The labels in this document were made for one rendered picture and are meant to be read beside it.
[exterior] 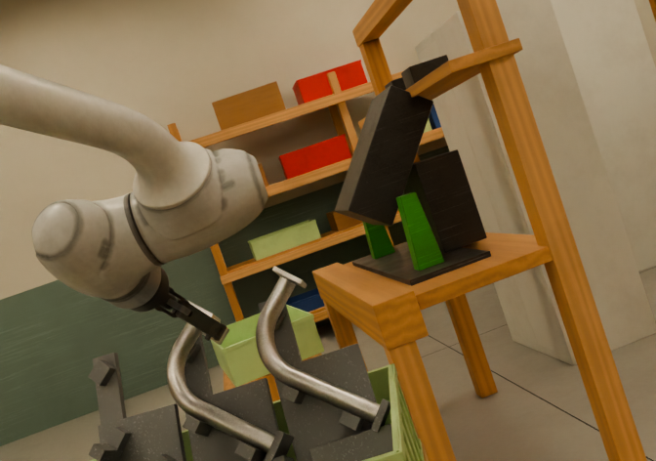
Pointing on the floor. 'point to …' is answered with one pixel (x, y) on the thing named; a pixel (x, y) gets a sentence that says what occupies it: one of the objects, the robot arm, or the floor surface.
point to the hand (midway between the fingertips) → (188, 316)
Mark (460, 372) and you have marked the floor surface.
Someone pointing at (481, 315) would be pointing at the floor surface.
